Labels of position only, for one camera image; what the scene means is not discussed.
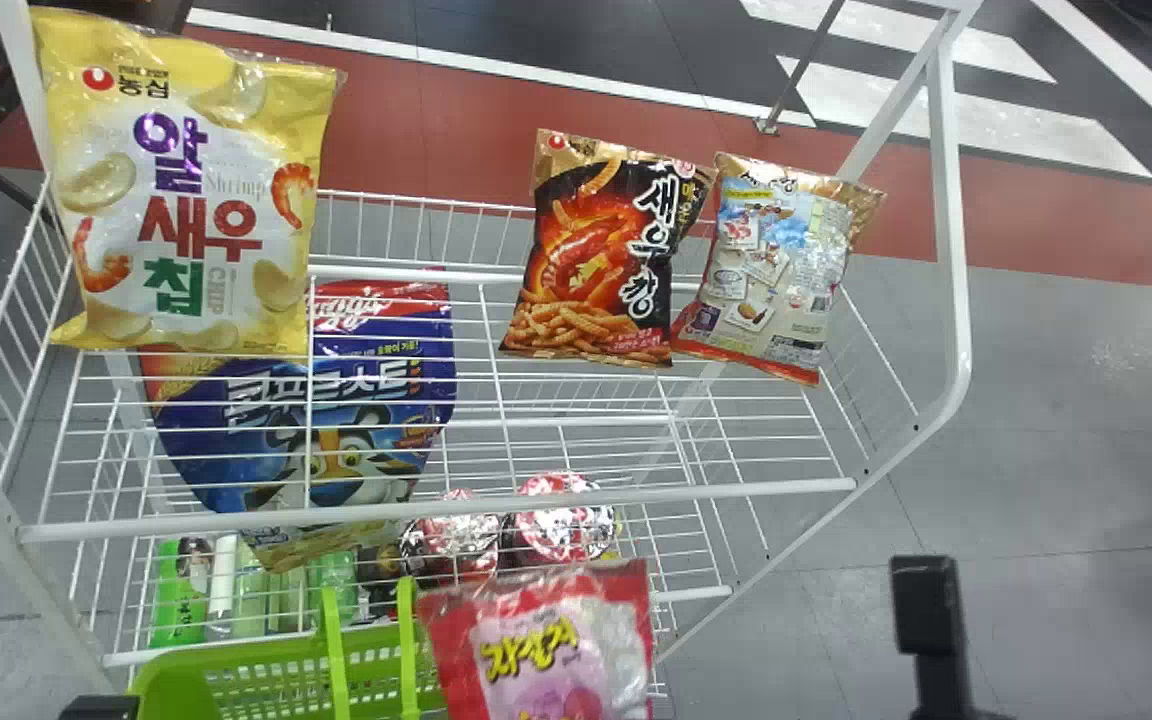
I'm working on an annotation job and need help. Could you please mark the black snack packet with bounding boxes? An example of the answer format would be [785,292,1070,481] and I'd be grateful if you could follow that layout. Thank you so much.
[498,128,718,370]

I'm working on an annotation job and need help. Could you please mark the red noodle cup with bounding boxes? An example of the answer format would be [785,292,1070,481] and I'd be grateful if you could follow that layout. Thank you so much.
[504,472,624,572]
[399,489,508,588]

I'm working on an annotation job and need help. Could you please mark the white bottle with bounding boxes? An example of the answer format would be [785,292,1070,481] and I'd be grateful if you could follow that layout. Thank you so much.
[207,533,241,640]

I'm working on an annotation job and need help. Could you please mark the green basket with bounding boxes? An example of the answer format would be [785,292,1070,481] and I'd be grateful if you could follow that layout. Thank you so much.
[130,577,449,720]

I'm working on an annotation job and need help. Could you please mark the yellow snack packet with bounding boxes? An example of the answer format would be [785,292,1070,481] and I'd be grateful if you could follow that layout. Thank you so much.
[30,7,348,359]

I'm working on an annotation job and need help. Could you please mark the white wire rack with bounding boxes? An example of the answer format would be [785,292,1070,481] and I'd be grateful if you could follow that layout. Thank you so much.
[0,0,984,720]

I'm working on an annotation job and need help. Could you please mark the red snack packet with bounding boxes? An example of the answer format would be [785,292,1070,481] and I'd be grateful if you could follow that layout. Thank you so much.
[415,559,656,720]

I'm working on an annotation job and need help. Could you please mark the gold snack packet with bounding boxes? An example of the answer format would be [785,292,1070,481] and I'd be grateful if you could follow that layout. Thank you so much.
[670,152,886,388]

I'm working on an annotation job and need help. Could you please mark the blue cereal bag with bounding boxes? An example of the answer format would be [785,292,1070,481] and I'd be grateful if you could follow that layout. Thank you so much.
[140,280,459,573]

